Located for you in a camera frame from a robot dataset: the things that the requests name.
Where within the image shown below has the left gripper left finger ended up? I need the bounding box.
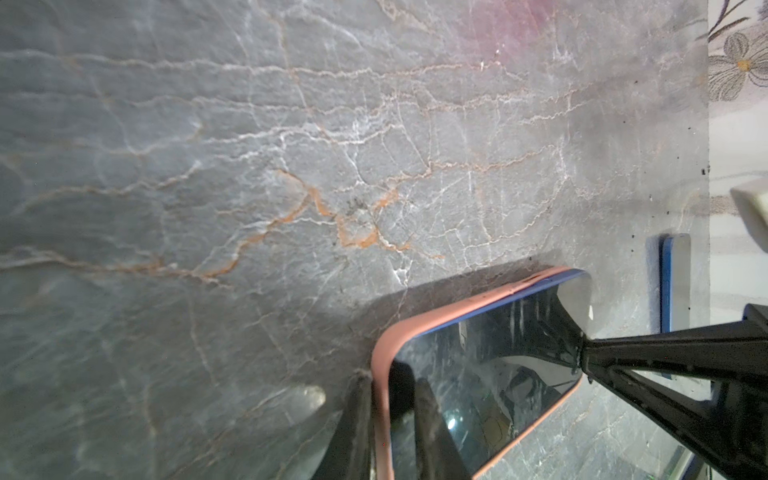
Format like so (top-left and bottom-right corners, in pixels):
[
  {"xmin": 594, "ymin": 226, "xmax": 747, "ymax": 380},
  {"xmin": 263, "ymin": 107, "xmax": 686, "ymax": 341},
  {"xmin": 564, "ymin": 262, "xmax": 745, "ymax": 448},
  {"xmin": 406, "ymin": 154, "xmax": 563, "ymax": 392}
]
[{"xmin": 312, "ymin": 371, "xmax": 373, "ymax": 480}]

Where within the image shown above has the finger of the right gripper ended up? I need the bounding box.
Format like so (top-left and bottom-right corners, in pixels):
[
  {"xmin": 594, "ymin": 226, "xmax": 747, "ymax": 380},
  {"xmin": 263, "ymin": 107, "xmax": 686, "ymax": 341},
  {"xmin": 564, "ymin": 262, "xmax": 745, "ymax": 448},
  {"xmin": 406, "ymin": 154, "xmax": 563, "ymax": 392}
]
[{"xmin": 581, "ymin": 304, "xmax": 767, "ymax": 479}]

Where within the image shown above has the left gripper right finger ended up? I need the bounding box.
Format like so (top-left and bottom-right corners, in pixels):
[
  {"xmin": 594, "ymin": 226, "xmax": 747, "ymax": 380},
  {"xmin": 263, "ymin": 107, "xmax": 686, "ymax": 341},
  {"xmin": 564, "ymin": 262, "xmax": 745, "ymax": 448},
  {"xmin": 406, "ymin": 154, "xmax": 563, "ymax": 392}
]
[{"xmin": 414, "ymin": 379, "xmax": 471, "ymax": 480}]

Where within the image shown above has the blue-edged black phone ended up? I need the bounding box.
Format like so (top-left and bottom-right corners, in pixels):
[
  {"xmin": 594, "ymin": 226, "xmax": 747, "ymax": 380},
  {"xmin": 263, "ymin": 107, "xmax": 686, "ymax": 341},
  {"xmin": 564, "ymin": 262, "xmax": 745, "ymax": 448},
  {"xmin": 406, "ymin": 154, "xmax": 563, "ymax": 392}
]
[{"xmin": 388, "ymin": 268, "xmax": 594, "ymax": 478}]

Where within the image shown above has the black phone at right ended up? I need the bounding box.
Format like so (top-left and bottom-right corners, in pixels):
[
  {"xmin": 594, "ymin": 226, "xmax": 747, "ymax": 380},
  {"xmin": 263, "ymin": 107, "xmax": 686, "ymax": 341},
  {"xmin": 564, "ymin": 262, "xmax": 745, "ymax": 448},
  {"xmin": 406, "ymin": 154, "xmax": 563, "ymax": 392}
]
[{"xmin": 660, "ymin": 233, "xmax": 691, "ymax": 334}]

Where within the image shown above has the salmon pink phone case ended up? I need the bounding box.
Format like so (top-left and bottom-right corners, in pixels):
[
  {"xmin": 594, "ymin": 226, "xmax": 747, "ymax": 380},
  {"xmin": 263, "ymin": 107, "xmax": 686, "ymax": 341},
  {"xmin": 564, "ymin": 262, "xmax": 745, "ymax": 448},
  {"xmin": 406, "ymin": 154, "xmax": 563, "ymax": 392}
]
[{"xmin": 370, "ymin": 266, "xmax": 586, "ymax": 480}]

